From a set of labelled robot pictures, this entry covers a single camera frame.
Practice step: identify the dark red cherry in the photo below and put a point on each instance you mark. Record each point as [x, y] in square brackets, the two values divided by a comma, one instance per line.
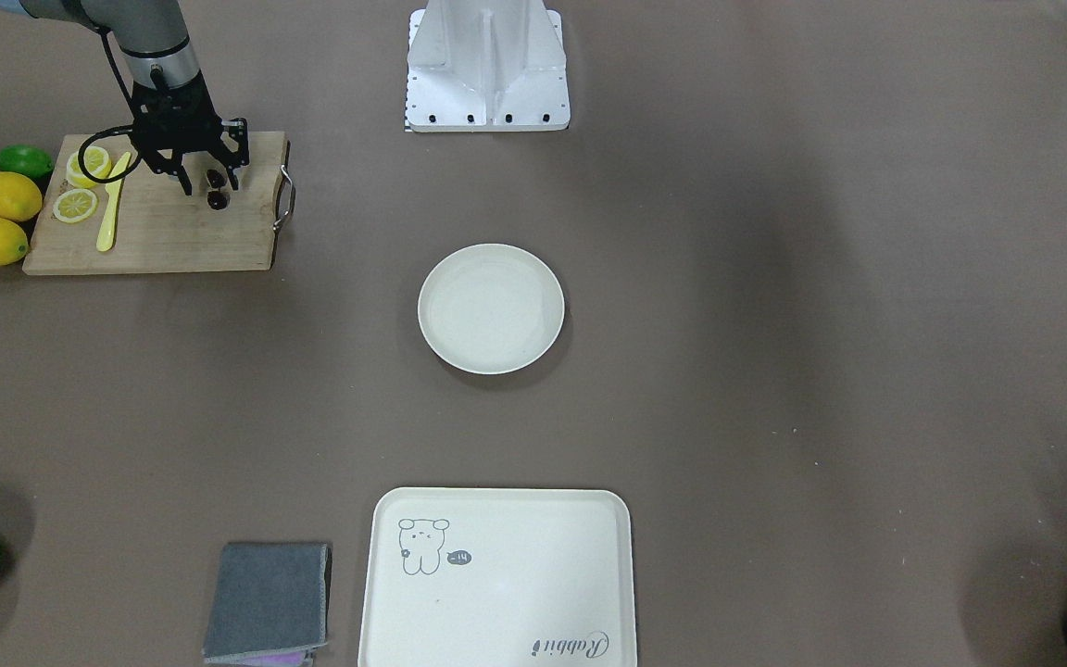
[215, 180]
[217, 199]

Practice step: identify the lemon slice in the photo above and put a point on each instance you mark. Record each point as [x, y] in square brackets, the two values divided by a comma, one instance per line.
[75, 205]
[88, 168]

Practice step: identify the yellow plastic knife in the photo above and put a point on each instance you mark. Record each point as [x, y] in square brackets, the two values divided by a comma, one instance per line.
[106, 235]

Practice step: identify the whole lemon far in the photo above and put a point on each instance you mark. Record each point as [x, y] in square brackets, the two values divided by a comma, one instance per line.
[20, 198]

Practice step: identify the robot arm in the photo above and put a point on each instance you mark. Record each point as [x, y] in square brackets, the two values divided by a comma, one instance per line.
[151, 35]

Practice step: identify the lemon slice upper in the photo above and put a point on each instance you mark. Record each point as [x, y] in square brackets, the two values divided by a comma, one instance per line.
[88, 168]

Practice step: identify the beige round plate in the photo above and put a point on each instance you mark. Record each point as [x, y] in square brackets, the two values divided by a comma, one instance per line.
[491, 309]

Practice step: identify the white rabbit tray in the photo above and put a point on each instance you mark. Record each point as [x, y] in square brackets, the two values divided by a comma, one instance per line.
[499, 577]

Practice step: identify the lemon slice lower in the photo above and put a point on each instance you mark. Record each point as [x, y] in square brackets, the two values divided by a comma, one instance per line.
[75, 205]

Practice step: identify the bamboo cutting board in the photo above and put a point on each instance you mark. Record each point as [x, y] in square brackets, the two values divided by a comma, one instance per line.
[159, 229]

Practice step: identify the green lime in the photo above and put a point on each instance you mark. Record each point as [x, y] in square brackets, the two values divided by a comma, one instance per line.
[30, 161]

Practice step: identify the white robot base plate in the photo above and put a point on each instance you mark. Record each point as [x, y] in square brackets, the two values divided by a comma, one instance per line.
[486, 66]

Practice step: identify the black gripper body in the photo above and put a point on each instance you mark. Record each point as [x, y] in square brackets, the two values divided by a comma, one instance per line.
[189, 105]

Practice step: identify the grey folded cloth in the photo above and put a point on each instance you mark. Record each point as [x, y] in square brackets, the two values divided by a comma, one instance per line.
[269, 607]

